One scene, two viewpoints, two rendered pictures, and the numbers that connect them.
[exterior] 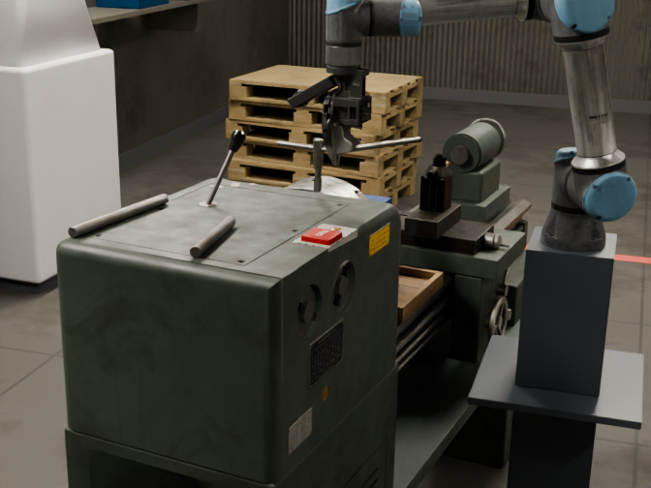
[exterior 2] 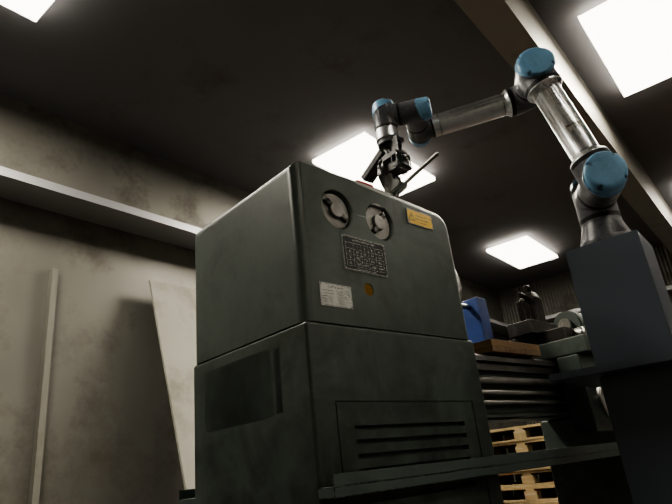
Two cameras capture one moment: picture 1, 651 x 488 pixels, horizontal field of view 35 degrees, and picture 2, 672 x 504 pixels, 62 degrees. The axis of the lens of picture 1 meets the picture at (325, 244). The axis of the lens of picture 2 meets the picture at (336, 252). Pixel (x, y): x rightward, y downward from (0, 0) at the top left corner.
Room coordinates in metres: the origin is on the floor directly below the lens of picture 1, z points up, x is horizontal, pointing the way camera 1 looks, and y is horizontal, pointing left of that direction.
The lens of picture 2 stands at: (0.60, -0.39, 0.57)
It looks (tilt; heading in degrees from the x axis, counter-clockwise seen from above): 21 degrees up; 21
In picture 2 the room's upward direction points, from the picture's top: 6 degrees counter-clockwise
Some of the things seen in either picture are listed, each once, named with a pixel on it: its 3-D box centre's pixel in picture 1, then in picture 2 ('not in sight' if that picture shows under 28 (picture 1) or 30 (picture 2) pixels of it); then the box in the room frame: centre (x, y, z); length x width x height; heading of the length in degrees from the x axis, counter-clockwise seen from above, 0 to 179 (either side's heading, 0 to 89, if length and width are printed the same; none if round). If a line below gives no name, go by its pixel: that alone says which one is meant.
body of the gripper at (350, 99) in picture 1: (346, 95); (392, 157); (2.14, -0.04, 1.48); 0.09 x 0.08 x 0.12; 65
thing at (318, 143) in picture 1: (318, 165); not in sight; (2.17, 0.02, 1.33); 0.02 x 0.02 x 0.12
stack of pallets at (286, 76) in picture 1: (325, 137); (544, 467); (6.70, 0.01, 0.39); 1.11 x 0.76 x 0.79; 65
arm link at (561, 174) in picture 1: (580, 174); (594, 198); (2.36, -0.59, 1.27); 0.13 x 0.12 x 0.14; 8
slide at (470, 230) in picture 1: (415, 228); (525, 347); (2.94, -0.26, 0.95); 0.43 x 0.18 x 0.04; 65
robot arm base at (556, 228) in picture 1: (574, 222); (604, 233); (2.37, -0.59, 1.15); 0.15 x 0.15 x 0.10
